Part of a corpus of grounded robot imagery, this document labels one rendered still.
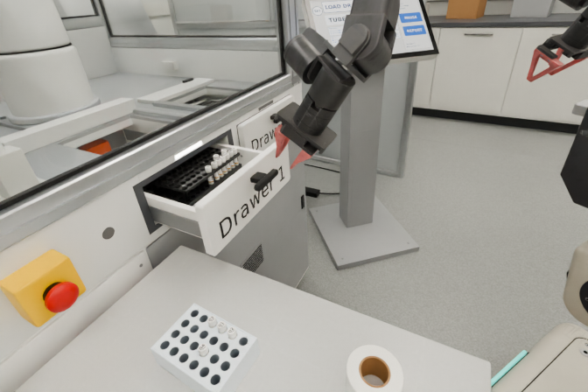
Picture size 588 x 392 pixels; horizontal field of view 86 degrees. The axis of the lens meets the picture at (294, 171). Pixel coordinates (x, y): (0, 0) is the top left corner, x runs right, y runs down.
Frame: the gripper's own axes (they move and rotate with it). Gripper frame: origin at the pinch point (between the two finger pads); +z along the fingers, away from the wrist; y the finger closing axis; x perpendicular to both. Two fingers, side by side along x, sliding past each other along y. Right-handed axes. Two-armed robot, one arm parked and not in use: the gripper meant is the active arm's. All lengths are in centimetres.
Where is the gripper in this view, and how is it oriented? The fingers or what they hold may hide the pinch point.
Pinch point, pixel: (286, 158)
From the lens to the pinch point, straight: 60.9
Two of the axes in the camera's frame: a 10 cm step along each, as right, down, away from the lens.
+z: -4.3, 6.4, 6.4
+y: -7.9, -6.1, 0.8
